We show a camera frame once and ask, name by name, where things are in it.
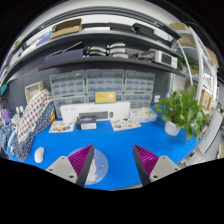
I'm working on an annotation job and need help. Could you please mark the brown cardboard box on shelf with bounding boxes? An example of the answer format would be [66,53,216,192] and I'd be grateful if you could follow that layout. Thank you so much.
[50,19,82,39]

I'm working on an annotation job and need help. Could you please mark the white computer mouse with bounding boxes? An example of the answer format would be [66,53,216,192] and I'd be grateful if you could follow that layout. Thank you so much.
[34,147,45,163]

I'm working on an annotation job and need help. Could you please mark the white plant pot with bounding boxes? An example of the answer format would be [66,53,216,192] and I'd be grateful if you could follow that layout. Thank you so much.
[165,121,180,136]

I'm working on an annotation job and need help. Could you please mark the patterned fabric bag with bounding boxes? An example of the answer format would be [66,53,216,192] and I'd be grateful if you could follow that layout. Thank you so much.
[13,89,55,162]

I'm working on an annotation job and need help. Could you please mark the lower dark wall shelf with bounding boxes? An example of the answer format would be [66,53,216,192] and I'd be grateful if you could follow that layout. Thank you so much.
[38,57,185,76]

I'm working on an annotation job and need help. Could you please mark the left sticker sheet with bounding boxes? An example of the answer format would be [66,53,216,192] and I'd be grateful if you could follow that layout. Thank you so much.
[49,121,74,133]

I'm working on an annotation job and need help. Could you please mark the left grey drawer organizer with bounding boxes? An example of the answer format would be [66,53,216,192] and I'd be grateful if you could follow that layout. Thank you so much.
[50,70,86,118]

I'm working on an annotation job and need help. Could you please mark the small black white box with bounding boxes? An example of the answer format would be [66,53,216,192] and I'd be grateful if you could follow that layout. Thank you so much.
[76,116,97,130]

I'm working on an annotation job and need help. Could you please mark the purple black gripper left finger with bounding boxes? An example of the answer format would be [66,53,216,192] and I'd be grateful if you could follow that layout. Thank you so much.
[47,145,94,187]

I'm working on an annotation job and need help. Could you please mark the white electronic instrument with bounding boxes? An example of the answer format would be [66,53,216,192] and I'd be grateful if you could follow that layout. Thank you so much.
[154,50,177,69]

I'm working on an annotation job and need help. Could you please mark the long white keyboard box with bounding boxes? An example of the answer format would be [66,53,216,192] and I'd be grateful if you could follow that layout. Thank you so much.
[60,101,130,122]

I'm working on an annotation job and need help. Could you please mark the yellow card box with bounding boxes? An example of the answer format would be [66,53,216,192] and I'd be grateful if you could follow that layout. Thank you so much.
[95,91,116,103]

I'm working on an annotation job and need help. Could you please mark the white metal rack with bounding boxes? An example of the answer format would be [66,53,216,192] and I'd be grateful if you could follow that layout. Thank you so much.
[173,24,221,161]

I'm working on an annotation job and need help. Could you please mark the clear plastic container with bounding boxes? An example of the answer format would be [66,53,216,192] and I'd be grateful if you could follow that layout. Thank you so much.
[130,107,157,123]

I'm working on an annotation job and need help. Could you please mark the right grey drawer organizer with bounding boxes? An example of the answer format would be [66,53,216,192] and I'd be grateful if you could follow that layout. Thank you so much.
[123,70,155,108]

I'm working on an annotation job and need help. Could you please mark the blue desk mat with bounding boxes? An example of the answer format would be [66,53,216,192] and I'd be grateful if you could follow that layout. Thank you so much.
[26,118,197,190]

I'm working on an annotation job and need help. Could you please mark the middle grey drawer organizer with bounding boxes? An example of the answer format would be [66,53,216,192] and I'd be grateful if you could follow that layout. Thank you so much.
[85,69,124,102]

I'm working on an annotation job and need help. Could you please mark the round light blue mouse pad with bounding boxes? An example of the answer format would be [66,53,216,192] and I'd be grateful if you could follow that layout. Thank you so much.
[68,148,109,187]

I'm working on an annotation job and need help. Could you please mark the right sticker sheet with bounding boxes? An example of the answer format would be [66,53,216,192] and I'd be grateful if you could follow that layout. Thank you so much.
[111,119,141,131]

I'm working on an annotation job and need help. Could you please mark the sticker sheet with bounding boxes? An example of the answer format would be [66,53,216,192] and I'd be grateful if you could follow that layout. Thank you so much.
[49,121,74,133]
[111,119,141,131]

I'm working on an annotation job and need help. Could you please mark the grey drawer organizer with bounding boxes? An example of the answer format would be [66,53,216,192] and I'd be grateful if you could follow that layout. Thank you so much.
[85,69,124,102]
[50,70,86,118]
[123,70,155,108]

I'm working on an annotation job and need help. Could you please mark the green potted plant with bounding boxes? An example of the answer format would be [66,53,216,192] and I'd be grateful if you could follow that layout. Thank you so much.
[154,85,206,140]

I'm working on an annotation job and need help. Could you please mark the dark blue flat box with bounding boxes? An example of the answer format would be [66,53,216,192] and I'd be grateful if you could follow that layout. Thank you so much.
[45,49,83,65]

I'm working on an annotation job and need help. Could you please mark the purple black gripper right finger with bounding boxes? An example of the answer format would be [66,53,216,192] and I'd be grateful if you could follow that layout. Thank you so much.
[133,145,180,186]

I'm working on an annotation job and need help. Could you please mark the upper dark wall shelf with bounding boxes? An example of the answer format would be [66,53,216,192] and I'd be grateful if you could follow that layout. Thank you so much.
[21,30,179,57]

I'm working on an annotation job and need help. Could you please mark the white wicker basket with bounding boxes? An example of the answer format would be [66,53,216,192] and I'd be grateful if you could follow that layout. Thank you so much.
[25,81,44,102]

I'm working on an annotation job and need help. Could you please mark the dark wall shelf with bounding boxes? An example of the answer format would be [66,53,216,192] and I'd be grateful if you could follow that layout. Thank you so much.
[38,57,185,76]
[21,30,179,57]

